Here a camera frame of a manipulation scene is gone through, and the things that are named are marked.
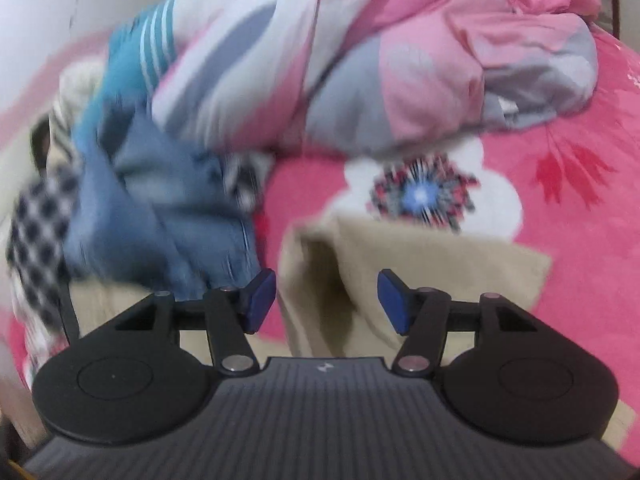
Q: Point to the black and white checkered shirt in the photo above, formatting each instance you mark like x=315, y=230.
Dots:
x=35, y=240

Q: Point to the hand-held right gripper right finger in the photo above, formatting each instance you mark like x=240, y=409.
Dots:
x=392, y=305

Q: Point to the blue denim jeans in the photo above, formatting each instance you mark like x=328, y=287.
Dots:
x=150, y=200

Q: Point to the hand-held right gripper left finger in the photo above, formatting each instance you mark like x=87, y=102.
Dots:
x=260, y=301

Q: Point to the teal striped cloth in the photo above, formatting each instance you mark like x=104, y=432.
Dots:
x=125, y=65

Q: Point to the beige pants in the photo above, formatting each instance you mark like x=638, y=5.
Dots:
x=450, y=270

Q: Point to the pink and grey duvet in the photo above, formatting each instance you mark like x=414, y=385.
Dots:
x=400, y=60

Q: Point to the pink floral blanket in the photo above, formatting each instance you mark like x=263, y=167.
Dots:
x=575, y=240

